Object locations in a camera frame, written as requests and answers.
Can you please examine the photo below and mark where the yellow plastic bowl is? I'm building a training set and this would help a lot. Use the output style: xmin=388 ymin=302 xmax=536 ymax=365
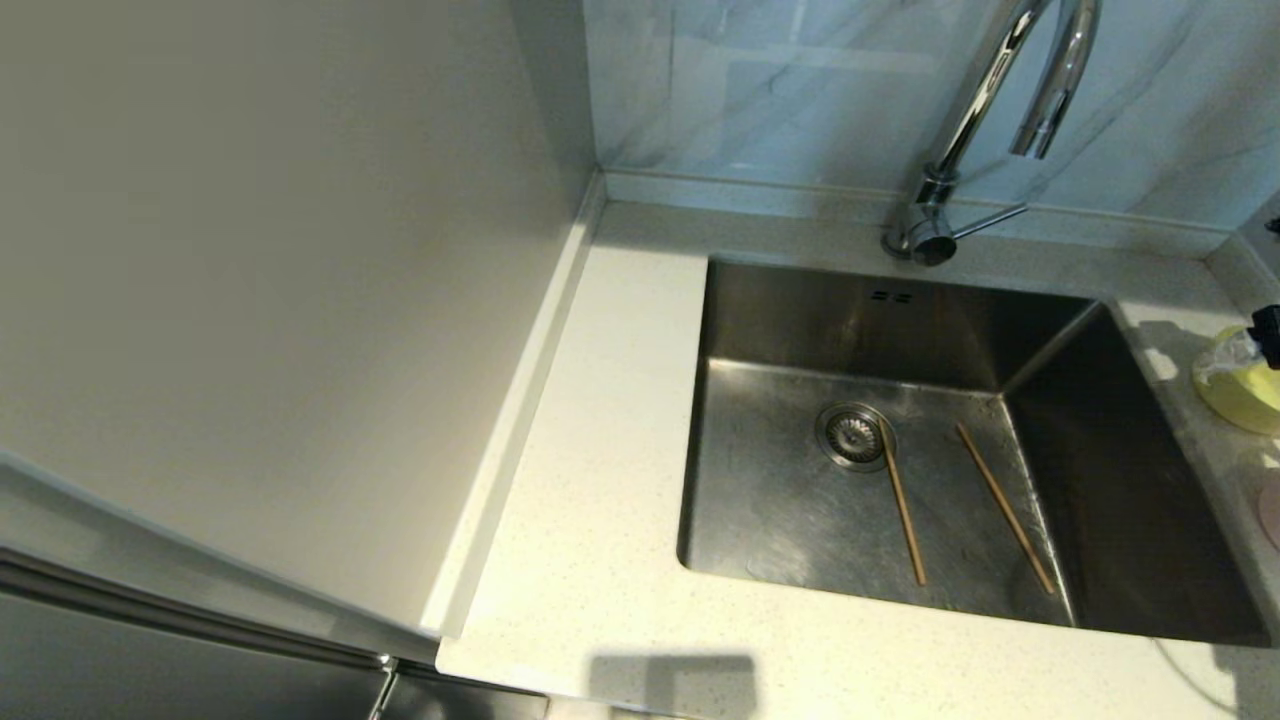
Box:
xmin=1192 ymin=326 xmax=1280 ymax=436

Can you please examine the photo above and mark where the wooden chopstick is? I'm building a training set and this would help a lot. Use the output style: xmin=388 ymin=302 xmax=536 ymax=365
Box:
xmin=880 ymin=420 xmax=928 ymax=587
xmin=955 ymin=422 xmax=1057 ymax=596

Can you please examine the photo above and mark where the chrome gooseneck faucet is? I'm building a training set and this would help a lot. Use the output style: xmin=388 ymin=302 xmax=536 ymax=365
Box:
xmin=880 ymin=0 xmax=1103 ymax=269

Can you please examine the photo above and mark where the stainless steel sink basin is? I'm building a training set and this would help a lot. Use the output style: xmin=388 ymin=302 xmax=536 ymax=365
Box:
xmin=678 ymin=255 xmax=1278 ymax=649

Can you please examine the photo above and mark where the round metal drain strainer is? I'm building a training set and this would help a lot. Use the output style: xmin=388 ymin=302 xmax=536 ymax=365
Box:
xmin=815 ymin=402 xmax=898 ymax=473

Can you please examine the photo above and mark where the grey base cabinet front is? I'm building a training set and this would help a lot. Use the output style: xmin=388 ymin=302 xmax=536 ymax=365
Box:
xmin=385 ymin=665 xmax=551 ymax=720

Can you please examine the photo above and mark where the beige tall cabinet side panel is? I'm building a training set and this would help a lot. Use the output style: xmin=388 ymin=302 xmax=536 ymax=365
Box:
xmin=0 ymin=0 xmax=601 ymax=641

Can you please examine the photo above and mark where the chrome door trim strip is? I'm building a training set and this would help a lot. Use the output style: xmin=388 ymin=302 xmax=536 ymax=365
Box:
xmin=0 ymin=540 xmax=396 ymax=673

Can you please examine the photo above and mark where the grey tall cabinet door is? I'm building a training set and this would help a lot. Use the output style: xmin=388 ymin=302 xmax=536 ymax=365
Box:
xmin=0 ymin=440 xmax=441 ymax=720

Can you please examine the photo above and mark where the chrome cabinet handle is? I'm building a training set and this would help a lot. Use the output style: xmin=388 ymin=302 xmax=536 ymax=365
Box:
xmin=368 ymin=655 xmax=401 ymax=720

